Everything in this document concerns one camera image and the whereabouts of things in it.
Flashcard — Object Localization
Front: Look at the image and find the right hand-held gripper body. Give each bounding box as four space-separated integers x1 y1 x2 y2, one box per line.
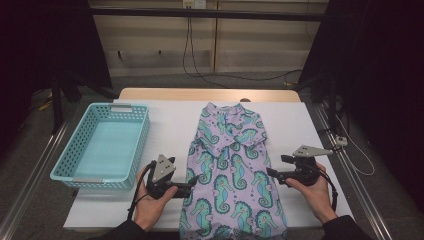
285 144 334 187

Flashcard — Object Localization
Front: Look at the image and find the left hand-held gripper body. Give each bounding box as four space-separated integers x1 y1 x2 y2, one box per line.
146 154 183 200

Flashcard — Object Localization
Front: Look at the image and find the lilac seahorse print garment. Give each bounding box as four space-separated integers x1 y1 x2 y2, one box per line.
179 101 288 240

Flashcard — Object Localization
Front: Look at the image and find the turquoise perforated plastic basket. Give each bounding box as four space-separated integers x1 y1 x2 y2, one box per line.
49 102 151 192

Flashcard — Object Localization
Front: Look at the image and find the person's right hand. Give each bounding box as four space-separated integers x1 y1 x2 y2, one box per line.
285 162 338 224

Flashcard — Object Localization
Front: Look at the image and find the person's left hand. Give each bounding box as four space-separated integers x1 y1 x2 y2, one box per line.
133 168 179 233

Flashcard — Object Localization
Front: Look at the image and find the black metal stand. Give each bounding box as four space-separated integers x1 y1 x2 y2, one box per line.
293 71 338 135
49 71 118 135

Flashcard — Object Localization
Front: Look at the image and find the black curtain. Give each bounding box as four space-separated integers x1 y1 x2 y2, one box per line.
298 0 424 214
0 0 113 158

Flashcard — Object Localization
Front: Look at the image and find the yellow floor strip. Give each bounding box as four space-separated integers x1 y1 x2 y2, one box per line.
38 99 54 112

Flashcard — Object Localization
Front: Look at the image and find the black horizontal bar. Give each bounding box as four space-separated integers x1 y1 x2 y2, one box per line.
89 7 329 23

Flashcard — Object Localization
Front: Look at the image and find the left hand-held gripper cable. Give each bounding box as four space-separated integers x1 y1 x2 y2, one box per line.
127 160 158 221

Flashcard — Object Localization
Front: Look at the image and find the hand-held gripper cable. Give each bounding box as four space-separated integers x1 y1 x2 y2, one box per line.
127 160 158 221
311 164 339 213

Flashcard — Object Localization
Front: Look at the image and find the right hand-held gripper cable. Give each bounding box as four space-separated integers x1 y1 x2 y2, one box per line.
311 164 339 213

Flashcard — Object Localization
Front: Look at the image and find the aluminium floor rail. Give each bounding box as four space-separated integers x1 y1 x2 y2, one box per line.
0 103 88 240
310 102 395 240

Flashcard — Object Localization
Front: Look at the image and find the white cable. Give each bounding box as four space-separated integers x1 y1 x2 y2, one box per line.
334 113 376 177

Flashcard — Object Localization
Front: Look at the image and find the black wall cable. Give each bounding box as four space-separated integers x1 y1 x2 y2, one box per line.
182 8 231 89
188 8 304 82

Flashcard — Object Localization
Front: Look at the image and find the white wall socket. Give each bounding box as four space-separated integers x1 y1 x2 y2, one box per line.
182 0 207 10

